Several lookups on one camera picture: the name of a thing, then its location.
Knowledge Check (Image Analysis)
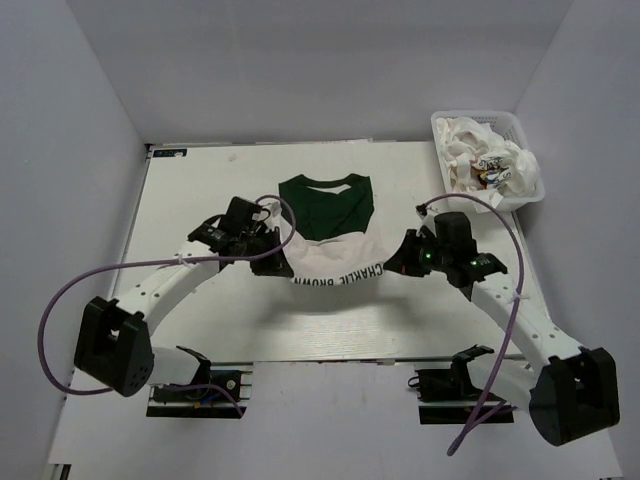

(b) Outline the blue table label sticker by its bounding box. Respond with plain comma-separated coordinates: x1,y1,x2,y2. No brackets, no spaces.
152,148,188,158

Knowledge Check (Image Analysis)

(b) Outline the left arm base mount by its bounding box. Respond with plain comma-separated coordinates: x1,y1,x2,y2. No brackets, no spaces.
146,364,254,419

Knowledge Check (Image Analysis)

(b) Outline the white green-sleeved t-shirt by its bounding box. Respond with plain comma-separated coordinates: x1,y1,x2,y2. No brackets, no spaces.
274,173,389,287

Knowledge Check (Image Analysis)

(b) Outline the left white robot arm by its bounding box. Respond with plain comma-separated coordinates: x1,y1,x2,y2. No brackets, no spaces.
74,195,292,399

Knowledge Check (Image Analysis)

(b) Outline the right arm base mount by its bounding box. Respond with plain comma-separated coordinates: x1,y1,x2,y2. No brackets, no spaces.
407,369,481,425

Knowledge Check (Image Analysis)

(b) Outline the white printed t-shirt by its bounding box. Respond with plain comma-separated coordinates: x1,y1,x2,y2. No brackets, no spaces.
432,115,544,214

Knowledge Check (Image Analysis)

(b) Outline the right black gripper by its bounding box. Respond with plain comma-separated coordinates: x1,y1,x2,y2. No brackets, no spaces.
386,229,452,277

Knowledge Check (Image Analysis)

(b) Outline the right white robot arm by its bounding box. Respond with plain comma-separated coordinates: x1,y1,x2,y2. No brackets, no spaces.
384,212,620,446

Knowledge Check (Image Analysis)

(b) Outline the white plastic basket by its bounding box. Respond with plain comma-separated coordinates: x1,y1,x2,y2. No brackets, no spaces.
430,109,546,214

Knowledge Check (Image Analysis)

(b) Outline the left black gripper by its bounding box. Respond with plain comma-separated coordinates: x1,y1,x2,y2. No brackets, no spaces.
241,226,294,277

